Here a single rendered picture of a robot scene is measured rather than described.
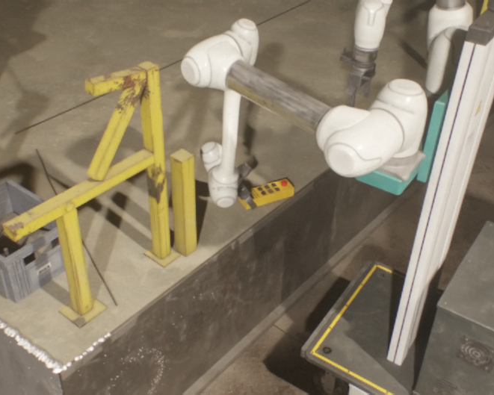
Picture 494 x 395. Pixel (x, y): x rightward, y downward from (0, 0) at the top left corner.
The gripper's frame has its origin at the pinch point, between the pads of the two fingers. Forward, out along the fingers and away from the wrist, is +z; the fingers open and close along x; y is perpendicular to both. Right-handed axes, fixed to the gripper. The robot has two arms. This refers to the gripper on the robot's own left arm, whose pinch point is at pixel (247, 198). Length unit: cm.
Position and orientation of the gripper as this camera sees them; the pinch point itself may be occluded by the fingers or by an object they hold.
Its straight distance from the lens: 289.7
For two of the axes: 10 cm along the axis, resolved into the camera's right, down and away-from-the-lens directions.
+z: 4.1, 5.6, 7.2
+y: -7.9, 6.2, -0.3
